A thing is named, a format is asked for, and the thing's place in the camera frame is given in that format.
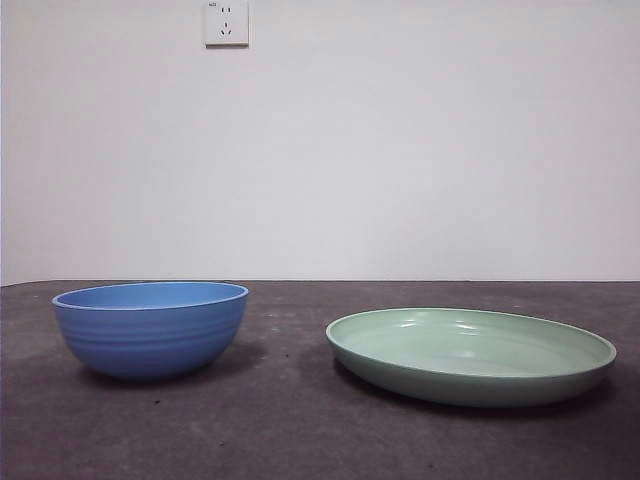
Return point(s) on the white wall socket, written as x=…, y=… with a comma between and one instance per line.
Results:
x=226, y=36

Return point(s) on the blue ribbed bowl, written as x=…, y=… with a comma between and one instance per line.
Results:
x=150, y=340

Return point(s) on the pale green plate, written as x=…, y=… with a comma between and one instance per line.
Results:
x=450, y=385

